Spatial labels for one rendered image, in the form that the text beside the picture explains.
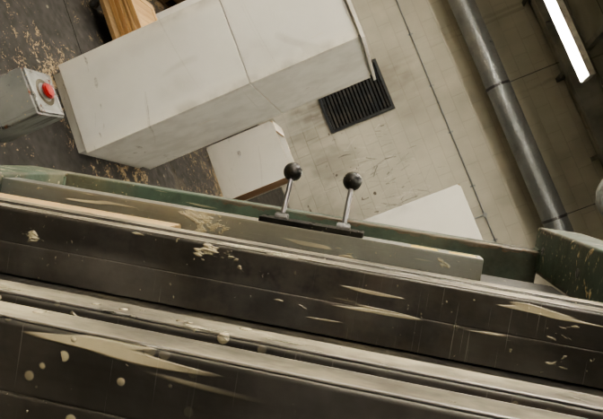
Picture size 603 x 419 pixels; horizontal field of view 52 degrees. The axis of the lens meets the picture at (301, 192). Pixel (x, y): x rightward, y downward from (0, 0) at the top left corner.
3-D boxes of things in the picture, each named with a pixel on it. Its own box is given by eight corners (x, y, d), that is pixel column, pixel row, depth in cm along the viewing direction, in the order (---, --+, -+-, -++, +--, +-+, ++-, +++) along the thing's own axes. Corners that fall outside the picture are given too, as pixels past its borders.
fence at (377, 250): (14, 196, 131) (17, 177, 130) (476, 276, 117) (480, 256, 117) (-1, 196, 126) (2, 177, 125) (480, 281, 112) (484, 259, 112)
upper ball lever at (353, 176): (332, 236, 120) (344, 176, 126) (352, 240, 119) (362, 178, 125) (332, 228, 116) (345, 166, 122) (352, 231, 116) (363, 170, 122)
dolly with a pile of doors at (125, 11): (121, 21, 521) (153, 5, 517) (140, 76, 515) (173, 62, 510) (83, -8, 461) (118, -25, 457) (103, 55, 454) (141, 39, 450)
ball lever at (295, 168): (271, 225, 121) (286, 167, 127) (290, 229, 121) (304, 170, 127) (269, 217, 118) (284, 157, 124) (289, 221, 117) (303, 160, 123)
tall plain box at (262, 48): (118, 98, 450) (344, -1, 425) (144, 175, 442) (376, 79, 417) (46, 65, 362) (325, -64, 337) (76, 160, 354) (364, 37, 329)
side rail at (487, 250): (72, 216, 156) (77, 172, 155) (525, 296, 140) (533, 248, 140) (58, 218, 150) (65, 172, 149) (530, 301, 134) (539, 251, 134)
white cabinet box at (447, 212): (231, 274, 549) (455, 189, 519) (254, 337, 542) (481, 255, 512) (209, 278, 490) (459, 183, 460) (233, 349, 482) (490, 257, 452)
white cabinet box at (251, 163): (220, 153, 667) (281, 127, 657) (238, 204, 660) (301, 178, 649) (205, 147, 623) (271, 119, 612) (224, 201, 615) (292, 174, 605)
